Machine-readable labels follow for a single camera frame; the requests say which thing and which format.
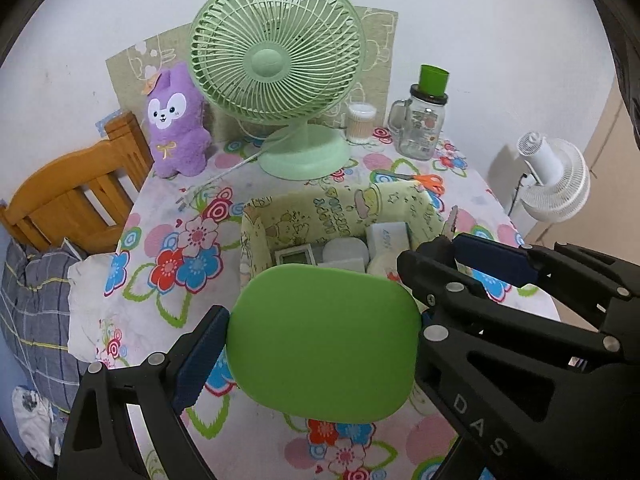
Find white standing fan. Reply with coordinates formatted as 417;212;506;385
510;131;591;223

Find white power cord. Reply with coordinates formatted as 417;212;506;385
175;132;281;211

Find cream bear shaped case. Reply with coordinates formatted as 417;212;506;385
367;250;406;278

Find black fan cable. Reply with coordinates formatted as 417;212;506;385
509;174;528;216

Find grey plaid blanket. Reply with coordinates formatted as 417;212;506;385
0;240;96;411

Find white cloth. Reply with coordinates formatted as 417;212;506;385
67;252;123;363

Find orange handled scissors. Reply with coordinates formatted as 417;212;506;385
375;170;446;196

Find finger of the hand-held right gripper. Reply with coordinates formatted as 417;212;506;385
397;252;640;396
452;232;640;306

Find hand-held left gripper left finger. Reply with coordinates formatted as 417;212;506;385
56;305;231;480

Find glass mug jar green lid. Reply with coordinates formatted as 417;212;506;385
387;64;451;162

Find wooden bed headboard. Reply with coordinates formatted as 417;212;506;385
0;112;155;253

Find white round case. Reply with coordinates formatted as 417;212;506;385
320;237;368;263

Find clear cotton swab jar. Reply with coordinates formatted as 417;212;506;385
346;101;377;143

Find floral tablecloth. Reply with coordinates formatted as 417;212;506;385
95;127;561;480

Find black car key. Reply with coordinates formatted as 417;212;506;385
417;205;461;268

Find white charger block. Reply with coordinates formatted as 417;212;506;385
365;221;412;261

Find white printed garment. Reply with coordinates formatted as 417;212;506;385
11;385;61;466

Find purple plush toy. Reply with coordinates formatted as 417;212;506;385
146;61;212;178

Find yellow fabric storage box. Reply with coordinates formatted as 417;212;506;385
240;182;451;301

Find blue wall sticker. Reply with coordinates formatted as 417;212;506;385
97;108;121;136

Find green rounded case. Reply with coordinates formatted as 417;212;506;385
226;265;423;423

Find green desk fan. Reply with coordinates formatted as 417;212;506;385
189;0;366;181

